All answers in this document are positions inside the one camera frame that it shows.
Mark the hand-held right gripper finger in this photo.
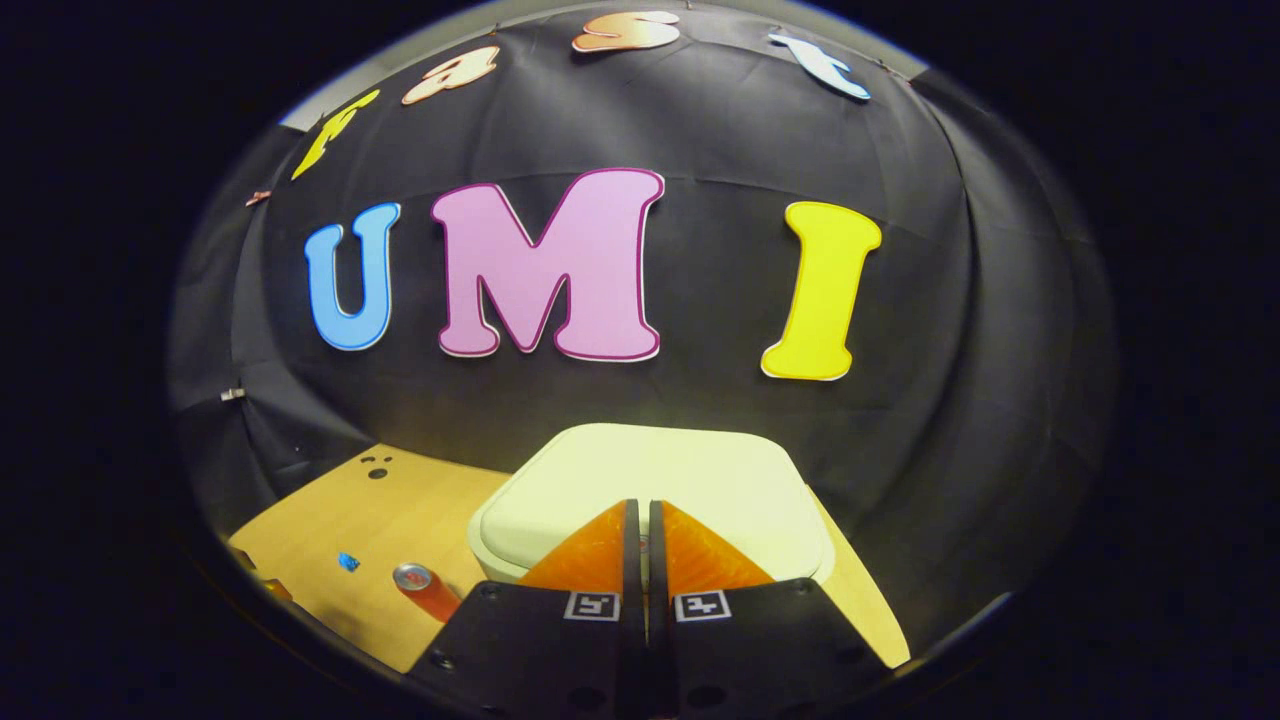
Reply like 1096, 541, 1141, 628
648, 498, 897, 720
405, 498, 647, 720

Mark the red pop can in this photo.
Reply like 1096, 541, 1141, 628
392, 562, 464, 624

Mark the black backdrop cloth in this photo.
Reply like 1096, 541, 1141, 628
165, 0, 1116, 651

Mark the wooden desktop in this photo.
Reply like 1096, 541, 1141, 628
228, 445, 912, 674

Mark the pale green desktop garbage bin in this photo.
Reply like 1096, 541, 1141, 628
467, 422, 837, 587

